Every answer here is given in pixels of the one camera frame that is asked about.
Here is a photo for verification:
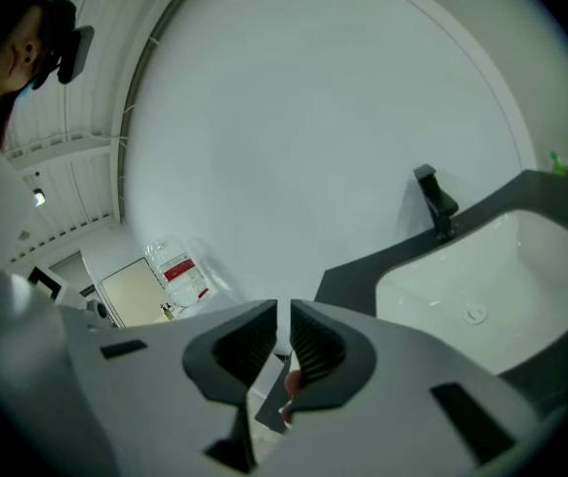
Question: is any beige cabinet panel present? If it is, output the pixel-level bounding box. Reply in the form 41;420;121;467
98;256;170;329

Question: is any black head-mounted camera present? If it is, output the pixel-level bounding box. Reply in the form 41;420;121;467
31;0;96;91

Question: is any person's right hand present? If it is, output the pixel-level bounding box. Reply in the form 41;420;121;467
278;369;310;427

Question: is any white sink basin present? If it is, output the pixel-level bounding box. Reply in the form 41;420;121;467
373;208;568;375

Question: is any green bottle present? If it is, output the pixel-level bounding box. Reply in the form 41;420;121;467
548;150;568;178

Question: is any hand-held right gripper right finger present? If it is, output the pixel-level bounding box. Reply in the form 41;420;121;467
288;299;378;412

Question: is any round sink drain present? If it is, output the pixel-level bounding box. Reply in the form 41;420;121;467
463;302;489;325

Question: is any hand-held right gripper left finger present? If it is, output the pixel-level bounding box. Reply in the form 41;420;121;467
182;299;279;472

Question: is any large red label water bottle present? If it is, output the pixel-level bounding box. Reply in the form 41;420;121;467
144;236;212;312

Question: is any person's face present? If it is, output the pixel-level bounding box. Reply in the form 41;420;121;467
0;5;55;101

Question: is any large clear water bottle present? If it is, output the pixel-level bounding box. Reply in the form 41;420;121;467
187;236;239;303

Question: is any black faucet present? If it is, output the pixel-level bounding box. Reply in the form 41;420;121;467
412;163;460;240

